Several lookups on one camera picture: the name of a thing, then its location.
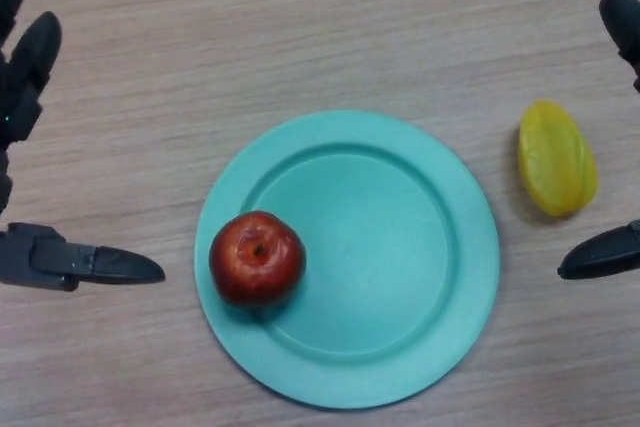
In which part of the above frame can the red apple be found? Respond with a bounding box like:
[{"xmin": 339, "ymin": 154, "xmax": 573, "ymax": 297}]
[{"xmin": 208, "ymin": 211, "xmax": 307, "ymax": 307}]

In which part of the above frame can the yellow starfruit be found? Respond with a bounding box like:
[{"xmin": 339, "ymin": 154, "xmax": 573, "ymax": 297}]
[{"xmin": 517, "ymin": 99, "xmax": 599, "ymax": 218}]

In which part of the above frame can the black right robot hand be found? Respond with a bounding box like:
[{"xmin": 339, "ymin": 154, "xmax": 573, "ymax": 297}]
[{"xmin": 557, "ymin": 0, "xmax": 640, "ymax": 281}]

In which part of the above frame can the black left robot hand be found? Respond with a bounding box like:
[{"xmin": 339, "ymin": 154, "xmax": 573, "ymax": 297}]
[{"xmin": 0, "ymin": 0, "xmax": 167, "ymax": 293}]

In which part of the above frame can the green round plate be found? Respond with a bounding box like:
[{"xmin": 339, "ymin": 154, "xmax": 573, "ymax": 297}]
[{"xmin": 193, "ymin": 109, "xmax": 501, "ymax": 410}]

